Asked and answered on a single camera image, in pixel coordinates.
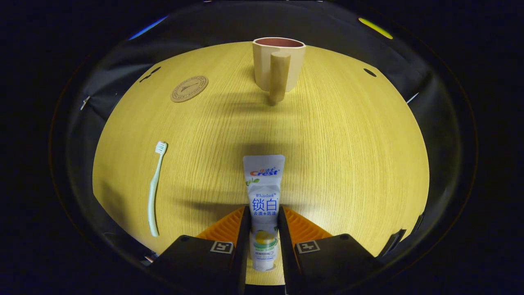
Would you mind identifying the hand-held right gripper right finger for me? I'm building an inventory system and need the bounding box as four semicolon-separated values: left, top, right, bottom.
278;205;383;295

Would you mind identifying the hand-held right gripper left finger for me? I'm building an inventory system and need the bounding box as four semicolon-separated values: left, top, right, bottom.
149;205;251;295

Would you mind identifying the white toothpaste tube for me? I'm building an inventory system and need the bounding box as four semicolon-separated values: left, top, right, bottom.
243;154;286;272

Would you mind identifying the pale green toothbrush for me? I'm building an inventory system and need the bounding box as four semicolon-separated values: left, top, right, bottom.
147;141;168;237

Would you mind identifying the round brown coaster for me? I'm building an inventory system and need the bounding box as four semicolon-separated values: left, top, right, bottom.
170;75;209;103

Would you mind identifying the beige cup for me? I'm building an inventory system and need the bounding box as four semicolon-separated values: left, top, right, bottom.
252;37;307;106

